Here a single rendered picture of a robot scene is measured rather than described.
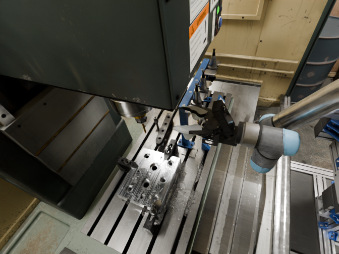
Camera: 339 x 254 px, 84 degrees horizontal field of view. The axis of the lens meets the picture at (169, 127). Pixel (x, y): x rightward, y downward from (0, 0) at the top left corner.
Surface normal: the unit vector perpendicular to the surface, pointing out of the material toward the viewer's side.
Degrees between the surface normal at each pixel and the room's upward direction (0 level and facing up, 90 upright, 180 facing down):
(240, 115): 24
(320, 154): 0
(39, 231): 0
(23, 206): 90
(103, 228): 0
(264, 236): 17
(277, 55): 90
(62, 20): 90
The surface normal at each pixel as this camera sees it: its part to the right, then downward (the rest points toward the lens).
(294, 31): -0.38, 0.72
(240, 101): -0.25, -0.29
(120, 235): -0.11, -0.65
